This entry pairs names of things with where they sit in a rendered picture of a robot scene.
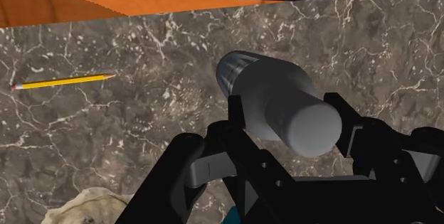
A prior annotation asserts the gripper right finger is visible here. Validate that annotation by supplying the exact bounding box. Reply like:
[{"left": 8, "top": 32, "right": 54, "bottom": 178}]
[{"left": 323, "top": 92, "right": 444, "bottom": 217}]

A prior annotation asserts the teal object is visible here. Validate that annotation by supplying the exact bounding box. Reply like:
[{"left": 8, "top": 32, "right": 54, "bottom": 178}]
[{"left": 221, "top": 206, "right": 243, "bottom": 224}]

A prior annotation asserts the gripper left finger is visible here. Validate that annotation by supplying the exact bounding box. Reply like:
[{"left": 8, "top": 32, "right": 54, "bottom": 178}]
[{"left": 115, "top": 95, "right": 296, "bottom": 224}]

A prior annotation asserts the beige rough rounded object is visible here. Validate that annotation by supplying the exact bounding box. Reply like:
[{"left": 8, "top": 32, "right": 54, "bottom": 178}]
[{"left": 41, "top": 186, "right": 136, "bottom": 224}]

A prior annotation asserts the yellow pencil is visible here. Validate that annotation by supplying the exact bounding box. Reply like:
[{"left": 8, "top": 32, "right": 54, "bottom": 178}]
[{"left": 10, "top": 73, "right": 117, "bottom": 91}]

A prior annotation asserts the grey cylindrical bottle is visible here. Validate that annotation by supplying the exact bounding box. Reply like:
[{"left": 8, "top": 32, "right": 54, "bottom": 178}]
[{"left": 216, "top": 50, "right": 344, "bottom": 159}]

